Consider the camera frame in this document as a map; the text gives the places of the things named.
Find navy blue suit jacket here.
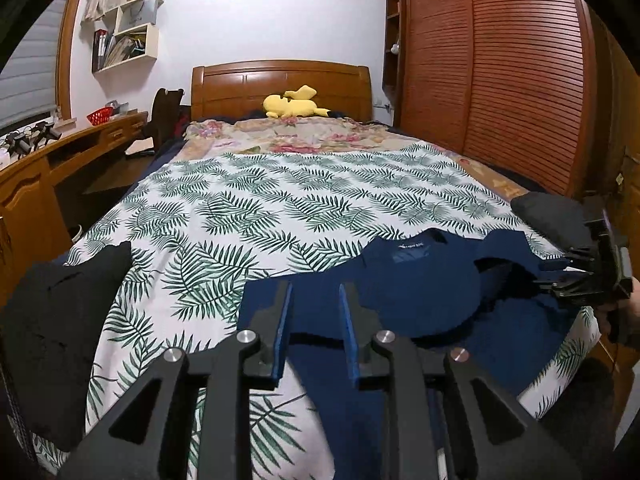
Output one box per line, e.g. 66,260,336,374
234,227,582,480

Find right hand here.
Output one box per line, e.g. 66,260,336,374
594,278,640,350

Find dark grey folded garment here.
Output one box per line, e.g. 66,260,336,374
510,192,592,252

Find black folded garment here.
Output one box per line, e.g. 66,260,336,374
1,242,132,452

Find leaf print bed sheet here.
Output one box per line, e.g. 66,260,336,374
29,142,601,480

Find wooden louvered wardrobe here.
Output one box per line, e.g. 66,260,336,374
382,0,640,221

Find wooden desk cabinet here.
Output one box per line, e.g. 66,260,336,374
1,112,149,302

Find floral quilt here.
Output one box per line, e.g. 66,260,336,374
175,116,529,202

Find black gadgets on desk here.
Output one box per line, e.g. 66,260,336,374
2,122,62,158

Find dark wooden chair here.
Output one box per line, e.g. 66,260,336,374
142,88,184,152

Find red basket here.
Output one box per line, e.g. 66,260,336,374
87,106,114,126

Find yellow plush toy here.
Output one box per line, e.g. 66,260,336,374
262,84,329,118

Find wooden headboard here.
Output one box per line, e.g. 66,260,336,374
191,60,373,122

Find grey window blind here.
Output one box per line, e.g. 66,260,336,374
0,0,67,128

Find white wall shelf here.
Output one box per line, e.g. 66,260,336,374
81,0,164,75

